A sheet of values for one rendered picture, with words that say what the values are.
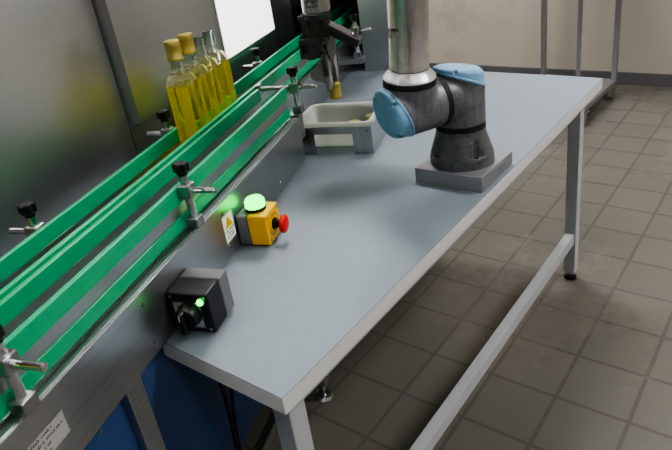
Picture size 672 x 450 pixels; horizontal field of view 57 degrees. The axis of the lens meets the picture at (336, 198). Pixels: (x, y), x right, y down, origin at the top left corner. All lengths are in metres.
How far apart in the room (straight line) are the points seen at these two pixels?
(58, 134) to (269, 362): 0.64
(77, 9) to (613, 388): 1.73
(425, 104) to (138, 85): 0.66
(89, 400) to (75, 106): 0.65
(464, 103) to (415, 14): 0.24
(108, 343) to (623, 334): 1.69
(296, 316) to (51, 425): 0.42
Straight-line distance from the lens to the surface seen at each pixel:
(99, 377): 1.00
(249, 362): 1.05
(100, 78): 1.48
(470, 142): 1.46
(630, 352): 2.20
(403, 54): 1.32
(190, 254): 1.18
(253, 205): 1.31
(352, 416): 1.98
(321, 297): 1.15
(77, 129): 1.41
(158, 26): 1.63
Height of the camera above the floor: 1.41
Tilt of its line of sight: 26 degrees down
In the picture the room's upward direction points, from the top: 9 degrees counter-clockwise
